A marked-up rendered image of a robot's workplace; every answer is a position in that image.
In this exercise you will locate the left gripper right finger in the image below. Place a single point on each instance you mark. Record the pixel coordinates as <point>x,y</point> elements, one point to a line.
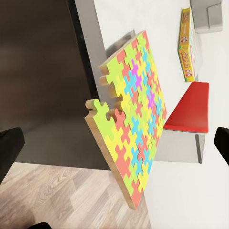
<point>221,141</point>

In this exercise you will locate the jigsaw puzzle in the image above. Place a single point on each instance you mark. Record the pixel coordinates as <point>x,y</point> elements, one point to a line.
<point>128,135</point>

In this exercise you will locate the toy box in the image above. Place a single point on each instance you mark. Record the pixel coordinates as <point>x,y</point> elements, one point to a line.
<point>207,16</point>

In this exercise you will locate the swivel chair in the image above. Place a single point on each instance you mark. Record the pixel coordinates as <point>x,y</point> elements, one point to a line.
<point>191,113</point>

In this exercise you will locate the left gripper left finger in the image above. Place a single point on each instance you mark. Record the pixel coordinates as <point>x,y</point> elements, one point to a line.
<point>11,143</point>

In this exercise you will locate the board game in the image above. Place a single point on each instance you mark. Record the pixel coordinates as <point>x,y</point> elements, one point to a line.
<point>187,46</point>

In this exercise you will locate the desk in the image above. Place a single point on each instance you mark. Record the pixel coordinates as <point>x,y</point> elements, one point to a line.
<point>50,53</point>

